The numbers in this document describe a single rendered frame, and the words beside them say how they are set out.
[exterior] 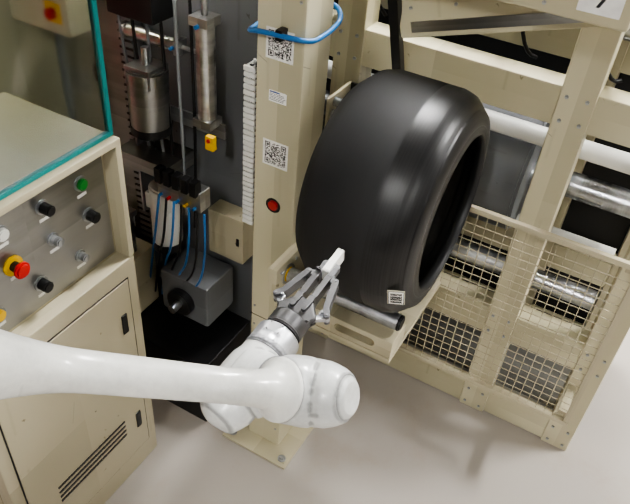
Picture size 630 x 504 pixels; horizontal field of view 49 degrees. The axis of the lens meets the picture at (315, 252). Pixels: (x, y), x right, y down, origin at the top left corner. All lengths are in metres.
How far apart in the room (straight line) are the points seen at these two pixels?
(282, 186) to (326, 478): 1.16
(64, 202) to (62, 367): 0.82
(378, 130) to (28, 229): 0.83
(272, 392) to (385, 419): 1.70
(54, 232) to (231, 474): 1.17
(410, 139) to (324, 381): 0.62
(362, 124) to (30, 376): 0.88
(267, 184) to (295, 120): 0.23
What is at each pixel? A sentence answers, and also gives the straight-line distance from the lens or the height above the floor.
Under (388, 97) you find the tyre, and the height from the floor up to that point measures 1.46.
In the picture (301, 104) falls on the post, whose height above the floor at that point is 1.38.
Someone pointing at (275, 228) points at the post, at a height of 0.99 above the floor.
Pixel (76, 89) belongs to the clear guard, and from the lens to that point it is 1.65.
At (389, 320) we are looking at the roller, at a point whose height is 0.91.
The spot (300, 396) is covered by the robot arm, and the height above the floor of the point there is 1.32.
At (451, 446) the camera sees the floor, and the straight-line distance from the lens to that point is 2.71.
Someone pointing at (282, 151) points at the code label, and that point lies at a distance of 1.75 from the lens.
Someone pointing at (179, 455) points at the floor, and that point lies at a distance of 2.60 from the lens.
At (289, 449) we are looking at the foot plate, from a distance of 2.59.
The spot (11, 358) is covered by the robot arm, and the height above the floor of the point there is 1.47.
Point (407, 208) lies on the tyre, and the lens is 1.45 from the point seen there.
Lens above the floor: 2.15
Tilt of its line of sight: 40 degrees down
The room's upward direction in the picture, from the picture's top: 5 degrees clockwise
